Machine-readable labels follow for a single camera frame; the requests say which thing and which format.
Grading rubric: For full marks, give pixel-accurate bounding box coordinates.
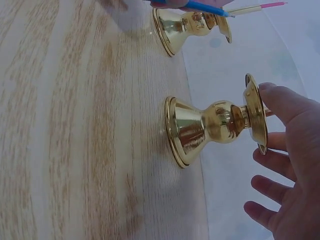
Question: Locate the person's left hand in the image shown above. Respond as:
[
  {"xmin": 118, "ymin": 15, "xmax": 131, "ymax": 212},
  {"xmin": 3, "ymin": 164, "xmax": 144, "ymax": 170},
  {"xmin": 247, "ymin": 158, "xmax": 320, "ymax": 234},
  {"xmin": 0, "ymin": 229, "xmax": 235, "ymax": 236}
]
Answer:
[{"xmin": 159, "ymin": 0, "xmax": 234, "ymax": 13}]

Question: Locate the person's right hand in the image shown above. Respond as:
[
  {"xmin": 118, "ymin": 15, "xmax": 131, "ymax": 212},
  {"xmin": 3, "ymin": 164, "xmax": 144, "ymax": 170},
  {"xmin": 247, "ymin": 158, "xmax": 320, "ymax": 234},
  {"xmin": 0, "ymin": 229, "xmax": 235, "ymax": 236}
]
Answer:
[{"xmin": 243, "ymin": 82, "xmax": 320, "ymax": 240}]

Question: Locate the blue thin candle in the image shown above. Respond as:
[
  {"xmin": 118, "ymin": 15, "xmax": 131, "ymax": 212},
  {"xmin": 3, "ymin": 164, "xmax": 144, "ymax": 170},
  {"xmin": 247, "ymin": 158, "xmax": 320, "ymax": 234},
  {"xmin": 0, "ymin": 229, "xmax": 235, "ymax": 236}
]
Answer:
[{"xmin": 149, "ymin": 0, "xmax": 236, "ymax": 19}]

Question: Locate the yellow thin candle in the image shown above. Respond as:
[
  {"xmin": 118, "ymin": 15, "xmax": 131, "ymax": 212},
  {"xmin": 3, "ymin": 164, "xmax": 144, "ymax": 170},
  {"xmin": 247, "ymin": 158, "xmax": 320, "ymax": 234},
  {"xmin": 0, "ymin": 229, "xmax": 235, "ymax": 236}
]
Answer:
[{"xmin": 224, "ymin": 5, "xmax": 262, "ymax": 14}]

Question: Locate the pink thin candle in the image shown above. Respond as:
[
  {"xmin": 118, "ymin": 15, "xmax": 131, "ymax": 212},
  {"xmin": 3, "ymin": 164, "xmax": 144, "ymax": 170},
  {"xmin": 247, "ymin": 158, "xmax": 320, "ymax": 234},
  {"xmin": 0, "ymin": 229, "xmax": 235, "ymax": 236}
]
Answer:
[{"xmin": 259, "ymin": 1, "xmax": 288, "ymax": 9}]

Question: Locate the gold candle holder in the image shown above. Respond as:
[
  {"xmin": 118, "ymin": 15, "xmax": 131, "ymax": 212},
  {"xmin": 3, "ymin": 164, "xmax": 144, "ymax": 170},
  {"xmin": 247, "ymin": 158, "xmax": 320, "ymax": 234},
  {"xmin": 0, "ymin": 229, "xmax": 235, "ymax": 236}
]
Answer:
[
  {"xmin": 164, "ymin": 73, "xmax": 274, "ymax": 169},
  {"xmin": 152, "ymin": 7, "xmax": 233, "ymax": 58}
]

